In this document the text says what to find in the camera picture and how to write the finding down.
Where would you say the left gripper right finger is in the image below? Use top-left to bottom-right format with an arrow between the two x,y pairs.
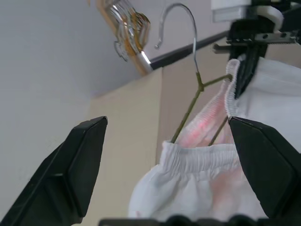
228,116 -> 301,219

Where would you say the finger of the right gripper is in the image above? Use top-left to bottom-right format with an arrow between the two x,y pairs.
234,46 -> 268,99

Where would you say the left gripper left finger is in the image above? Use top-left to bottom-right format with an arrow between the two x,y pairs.
0,116 -> 109,226

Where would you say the white garment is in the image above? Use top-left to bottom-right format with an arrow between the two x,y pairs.
128,57 -> 301,224

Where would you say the thin green wire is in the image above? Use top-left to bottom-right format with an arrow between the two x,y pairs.
154,2 -> 233,145

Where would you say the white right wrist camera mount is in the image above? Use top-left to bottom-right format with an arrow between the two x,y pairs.
211,0 -> 284,32

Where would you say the dark wall baseboard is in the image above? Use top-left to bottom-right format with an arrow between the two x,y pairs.
150,30 -> 230,70

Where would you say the stack of wire hangers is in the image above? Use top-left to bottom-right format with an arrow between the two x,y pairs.
110,1 -> 151,63

